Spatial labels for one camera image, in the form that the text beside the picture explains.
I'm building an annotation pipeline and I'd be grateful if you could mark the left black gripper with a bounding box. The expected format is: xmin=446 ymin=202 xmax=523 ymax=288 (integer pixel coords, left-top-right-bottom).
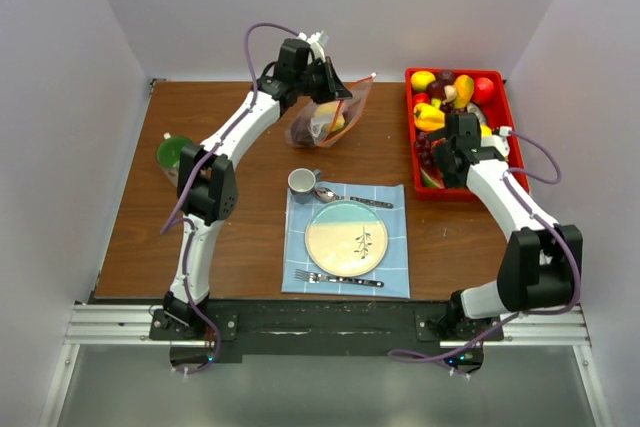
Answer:
xmin=295 ymin=57 xmax=352 ymax=105

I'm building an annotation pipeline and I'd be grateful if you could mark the purple grape bunch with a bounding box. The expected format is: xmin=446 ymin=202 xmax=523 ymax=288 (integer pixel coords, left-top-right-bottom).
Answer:
xmin=414 ymin=131 xmax=441 ymax=170

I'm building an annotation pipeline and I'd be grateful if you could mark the clear zip top bag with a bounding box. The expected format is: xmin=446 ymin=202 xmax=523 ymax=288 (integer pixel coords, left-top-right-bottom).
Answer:
xmin=285 ymin=73 xmax=377 ymax=149

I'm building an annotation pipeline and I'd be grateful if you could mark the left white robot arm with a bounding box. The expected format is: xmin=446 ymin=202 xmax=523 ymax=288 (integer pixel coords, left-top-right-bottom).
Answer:
xmin=163 ymin=31 xmax=352 ymax=339

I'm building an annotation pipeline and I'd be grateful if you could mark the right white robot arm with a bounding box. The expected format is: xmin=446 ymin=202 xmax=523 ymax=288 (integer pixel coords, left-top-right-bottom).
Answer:
xmin=428 ymin=113 xmax=583 ymax=340

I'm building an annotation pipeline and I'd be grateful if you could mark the watermelon slice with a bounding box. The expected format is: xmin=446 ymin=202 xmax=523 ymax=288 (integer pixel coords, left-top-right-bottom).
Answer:
xmin=419 ymin=166 xmax=445 ymax=189

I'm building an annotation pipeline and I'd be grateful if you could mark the red plastic fruit tray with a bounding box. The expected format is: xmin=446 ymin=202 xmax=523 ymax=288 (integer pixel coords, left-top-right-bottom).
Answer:
xmin=404 ymin=67 xmax=531 ymax=203

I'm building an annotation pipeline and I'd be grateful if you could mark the red apple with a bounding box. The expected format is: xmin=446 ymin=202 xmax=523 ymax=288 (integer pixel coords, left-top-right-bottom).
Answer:
xmin=472 ymin=77 xmax=496 ymax=106

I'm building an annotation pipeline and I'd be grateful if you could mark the orange yellow mango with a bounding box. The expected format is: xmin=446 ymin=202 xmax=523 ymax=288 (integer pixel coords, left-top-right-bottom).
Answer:
xmin=453 ymin=74 xmax=475 ymax=110

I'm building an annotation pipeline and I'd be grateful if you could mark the yellow peach top left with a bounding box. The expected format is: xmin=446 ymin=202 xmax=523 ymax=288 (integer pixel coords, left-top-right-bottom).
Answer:
xmin=410 ymin=70 xmax=436 ymax=93

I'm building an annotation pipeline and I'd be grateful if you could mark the grey mug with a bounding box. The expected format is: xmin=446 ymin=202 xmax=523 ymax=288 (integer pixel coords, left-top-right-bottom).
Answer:
xmin=287 ymin=168 xmax=322 ymax=204

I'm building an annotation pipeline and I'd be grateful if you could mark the metal spoon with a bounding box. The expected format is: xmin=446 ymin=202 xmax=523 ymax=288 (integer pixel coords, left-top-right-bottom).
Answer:
xmin=314 ymin=187 xmax=394 ymax=209

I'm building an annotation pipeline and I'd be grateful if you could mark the beige and teal plate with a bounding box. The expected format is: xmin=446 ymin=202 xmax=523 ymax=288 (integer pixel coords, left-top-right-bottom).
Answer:
xmin=304 ymin=201 xmax=389 ymax=277

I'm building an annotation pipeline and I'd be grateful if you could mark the green glass cup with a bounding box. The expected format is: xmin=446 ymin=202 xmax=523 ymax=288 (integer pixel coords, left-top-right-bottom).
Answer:
xmin=155 ymin=132 xmax=193 ymax=187

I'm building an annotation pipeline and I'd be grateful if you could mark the metal fork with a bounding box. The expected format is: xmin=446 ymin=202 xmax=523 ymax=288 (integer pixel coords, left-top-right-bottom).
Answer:
xmin=294 ymin=269 xmax=385 ymax=288

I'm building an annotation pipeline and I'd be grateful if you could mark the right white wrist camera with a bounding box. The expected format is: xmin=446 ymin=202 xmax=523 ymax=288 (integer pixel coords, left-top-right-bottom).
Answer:
xmin=480 ymin=125 xmax=512 ymax=160

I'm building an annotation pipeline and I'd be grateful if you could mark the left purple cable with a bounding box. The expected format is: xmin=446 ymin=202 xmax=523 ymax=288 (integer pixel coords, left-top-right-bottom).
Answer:
xmin=159 ymin=22 xmax=306 ymax=376

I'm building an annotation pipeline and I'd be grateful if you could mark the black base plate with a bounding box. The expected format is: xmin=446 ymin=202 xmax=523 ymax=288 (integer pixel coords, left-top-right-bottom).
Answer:
xmin=148 ymin=299 xmax=501 ymax=364

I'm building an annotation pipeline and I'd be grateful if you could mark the aluminium frame rail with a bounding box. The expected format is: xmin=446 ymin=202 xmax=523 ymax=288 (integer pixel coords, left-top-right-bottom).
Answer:
xmin=64 ymin=304 xmax=591 ymax=347

